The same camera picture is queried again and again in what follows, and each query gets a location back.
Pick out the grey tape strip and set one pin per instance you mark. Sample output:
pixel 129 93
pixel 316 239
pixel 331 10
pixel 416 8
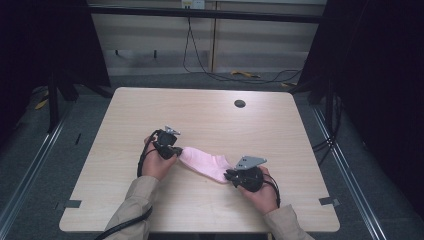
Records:
pixel 329 201
pixel 73 203

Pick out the yellow floor item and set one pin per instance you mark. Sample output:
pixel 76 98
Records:
pixel 245 73

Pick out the black metal stand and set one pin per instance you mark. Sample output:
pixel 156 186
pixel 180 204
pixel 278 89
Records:
pixel 53 106

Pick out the white wall power outlet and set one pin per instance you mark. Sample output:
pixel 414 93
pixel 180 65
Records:
pixel 193 3

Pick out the black horizontal bar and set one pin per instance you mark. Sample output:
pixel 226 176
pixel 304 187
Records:
pixel 200 13

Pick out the yellow tape piece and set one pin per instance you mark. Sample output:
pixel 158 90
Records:
pixel 41 104

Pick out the person's left hand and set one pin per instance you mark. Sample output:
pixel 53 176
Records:
pixel 156 166

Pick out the dark curtain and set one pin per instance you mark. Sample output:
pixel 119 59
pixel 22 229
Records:
pixel 40 40
pixel 380 83

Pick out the person's right hand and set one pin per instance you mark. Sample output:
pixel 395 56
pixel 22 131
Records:
pixel 265 198

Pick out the pink ankle sock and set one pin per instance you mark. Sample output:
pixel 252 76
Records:
pixel 205 163

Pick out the metal floor rail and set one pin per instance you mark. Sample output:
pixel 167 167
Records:
pixel 346 173
pixel 30 166

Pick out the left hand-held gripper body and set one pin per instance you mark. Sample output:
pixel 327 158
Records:
pixel 165 143

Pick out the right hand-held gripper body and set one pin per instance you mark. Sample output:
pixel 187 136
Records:
pixel 250 178

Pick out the dark round table grommet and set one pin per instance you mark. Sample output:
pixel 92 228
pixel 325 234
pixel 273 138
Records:
pixel 239 103

